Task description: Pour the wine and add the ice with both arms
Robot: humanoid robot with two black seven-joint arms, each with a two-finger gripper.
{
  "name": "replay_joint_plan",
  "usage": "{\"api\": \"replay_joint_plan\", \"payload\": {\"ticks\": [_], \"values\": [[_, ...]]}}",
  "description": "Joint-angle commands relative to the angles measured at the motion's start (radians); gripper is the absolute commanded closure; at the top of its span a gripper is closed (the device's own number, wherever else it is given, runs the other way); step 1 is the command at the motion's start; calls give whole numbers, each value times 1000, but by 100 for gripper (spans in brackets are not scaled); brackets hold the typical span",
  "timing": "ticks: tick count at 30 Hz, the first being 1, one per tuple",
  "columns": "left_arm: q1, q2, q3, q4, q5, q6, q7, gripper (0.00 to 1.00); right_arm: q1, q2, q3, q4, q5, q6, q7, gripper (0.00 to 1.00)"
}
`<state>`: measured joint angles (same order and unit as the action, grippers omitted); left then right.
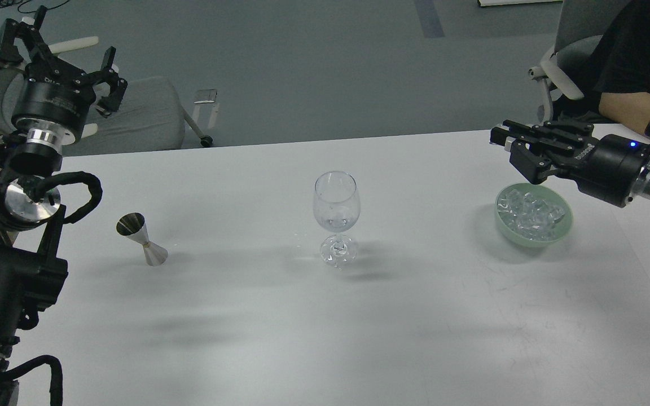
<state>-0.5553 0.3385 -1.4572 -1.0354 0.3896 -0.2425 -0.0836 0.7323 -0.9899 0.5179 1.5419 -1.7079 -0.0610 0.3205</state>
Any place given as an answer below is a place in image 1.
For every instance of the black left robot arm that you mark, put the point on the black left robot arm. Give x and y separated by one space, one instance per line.
36 198

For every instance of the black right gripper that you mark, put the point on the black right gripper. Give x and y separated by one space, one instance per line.
613 169

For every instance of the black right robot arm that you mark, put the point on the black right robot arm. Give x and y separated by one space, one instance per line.
613 169

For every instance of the steel cocktail jigger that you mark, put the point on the steel cocktail jigger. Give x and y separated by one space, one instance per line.
133 227

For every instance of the grey office chair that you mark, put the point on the grey office chair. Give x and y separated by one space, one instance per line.
150 118

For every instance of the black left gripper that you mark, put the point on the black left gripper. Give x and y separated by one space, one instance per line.
50 101

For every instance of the green bowl of ice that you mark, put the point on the green bowl of ice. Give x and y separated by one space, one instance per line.
532 216

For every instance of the clear wine glass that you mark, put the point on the clear wine glass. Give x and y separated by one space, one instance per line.
336 208

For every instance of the person in black shirt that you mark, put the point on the person in black shirt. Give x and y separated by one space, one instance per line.
616 77

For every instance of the metal floor plate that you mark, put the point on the metal floor plate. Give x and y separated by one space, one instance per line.
205 96

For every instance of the grey chair at right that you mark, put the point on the grey chair at right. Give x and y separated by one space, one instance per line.
580 27

